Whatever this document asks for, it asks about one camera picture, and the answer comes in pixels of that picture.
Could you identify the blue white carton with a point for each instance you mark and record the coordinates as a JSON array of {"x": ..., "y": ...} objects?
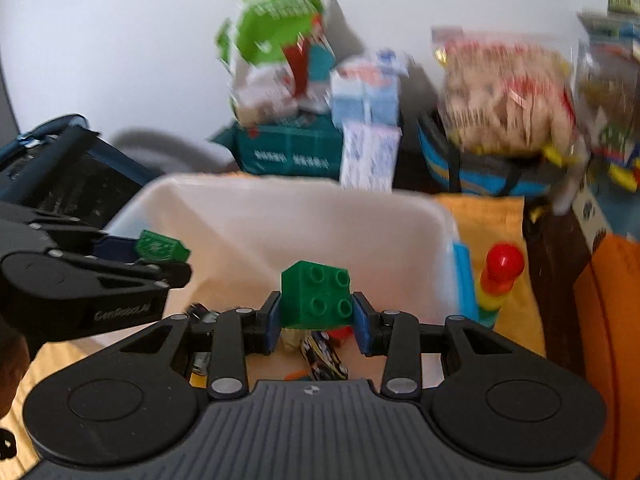
[
  {"x": 370, "y": 157},
  {"x": 367, "y": 90}
]

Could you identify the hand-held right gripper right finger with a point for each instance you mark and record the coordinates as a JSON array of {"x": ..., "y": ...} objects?
[{"x": 362, "y": 325}]

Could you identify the dark blue bag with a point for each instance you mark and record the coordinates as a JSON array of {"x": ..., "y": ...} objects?
[{"x": 75, "y": 170}]

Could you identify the black yellow toy car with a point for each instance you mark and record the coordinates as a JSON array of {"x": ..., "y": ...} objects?
[{"x": 322, "y": 355}]

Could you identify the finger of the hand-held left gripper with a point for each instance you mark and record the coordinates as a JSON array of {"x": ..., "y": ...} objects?
[
  {"x": 117, "y": 250},
  {"x": 150, "y": 275}
]

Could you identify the clear bag of snacks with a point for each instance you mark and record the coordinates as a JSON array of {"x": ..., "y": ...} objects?
[{"x": 505, "y": 95}]

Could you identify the green snack bag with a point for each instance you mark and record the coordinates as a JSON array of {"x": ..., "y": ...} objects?
[{"x": 272, "y": 25}]

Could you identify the brown wooden desktop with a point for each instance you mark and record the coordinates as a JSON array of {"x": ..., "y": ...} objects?
[{"x": 555, "y": 285}]

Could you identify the green building brick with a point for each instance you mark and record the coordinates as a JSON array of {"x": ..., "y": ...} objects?
[{"x": 315, "y": 295}]

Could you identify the blue striped tote bag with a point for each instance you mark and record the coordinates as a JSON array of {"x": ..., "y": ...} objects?
[{"x": 490, "y": 175}]

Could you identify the dark green tissue pack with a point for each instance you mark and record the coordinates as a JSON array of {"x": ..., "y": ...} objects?
[{"x": 285, "y": 152}]

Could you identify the white red box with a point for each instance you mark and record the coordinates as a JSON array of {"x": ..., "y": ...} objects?
[{"x": 265, "y": 97}]

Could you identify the green round toy piece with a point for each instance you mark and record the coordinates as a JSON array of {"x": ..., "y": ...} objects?
[{"x": 160, "y": 246}]

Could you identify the white plastic bin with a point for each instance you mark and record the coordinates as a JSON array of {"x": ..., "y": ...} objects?
[{"x": 260, "y": 225}]

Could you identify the orange box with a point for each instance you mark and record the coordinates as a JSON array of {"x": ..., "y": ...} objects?
[{"x": 615, "y": 335}]

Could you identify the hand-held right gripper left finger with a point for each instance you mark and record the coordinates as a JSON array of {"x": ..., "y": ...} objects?
[{"x": 271, "y": 325}]

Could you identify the yellow cloth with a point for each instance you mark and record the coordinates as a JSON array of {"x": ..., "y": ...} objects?
[{"x": 500, "y": 220}]

